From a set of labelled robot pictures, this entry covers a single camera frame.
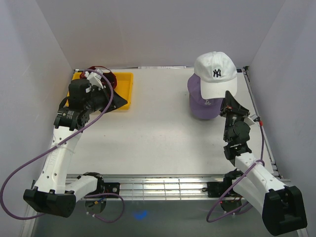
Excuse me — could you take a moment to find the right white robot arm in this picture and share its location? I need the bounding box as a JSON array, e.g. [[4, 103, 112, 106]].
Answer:
[[220, 91, 308, 236]]

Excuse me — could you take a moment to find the aluminium rail frame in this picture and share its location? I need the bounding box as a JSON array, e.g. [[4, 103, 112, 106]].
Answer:
[[28, 174, 297, 200]]

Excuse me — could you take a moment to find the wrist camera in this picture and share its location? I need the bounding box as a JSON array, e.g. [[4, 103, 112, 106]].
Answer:
[[84, 72, 104, 89], [244, 114, 262, 126]]

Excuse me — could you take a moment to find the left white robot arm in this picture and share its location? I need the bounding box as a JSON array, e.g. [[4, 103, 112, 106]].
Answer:
[[23, 79, 127, 217]]

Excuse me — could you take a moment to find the purple cable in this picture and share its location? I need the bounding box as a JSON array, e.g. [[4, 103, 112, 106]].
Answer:
[[0, 69, 125, 223], [206, 116, 266, 223]]

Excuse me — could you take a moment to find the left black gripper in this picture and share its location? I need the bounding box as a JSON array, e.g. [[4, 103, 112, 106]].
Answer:
[[84, 82, 128, 114]]

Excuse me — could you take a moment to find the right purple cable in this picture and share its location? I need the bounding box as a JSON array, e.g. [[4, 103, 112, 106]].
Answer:
[[206, 116, 266, 223]]

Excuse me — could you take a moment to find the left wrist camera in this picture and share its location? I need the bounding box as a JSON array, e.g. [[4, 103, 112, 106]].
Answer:
[[84, 72, 104, 89]]

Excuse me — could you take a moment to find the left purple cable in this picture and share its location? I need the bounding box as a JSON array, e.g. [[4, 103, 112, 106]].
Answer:
[[0, 69, 125, 223]]

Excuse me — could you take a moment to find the purple baseball cap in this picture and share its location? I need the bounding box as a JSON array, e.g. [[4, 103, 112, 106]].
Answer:
[[187, 74, 223, 120]]

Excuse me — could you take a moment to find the red baseball cap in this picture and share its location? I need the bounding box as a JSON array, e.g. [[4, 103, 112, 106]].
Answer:
[[81, 66, 117, 89]]

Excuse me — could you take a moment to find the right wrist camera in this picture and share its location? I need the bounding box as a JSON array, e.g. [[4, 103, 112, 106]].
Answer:
[[244, 114, 262, 126]]

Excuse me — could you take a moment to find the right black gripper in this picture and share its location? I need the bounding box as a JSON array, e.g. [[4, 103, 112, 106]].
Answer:
[[219, 91, 250, 142]]

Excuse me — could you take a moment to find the white baseball cap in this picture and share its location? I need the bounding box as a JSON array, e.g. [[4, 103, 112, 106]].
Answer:
[[194, 51, 237, 99]]

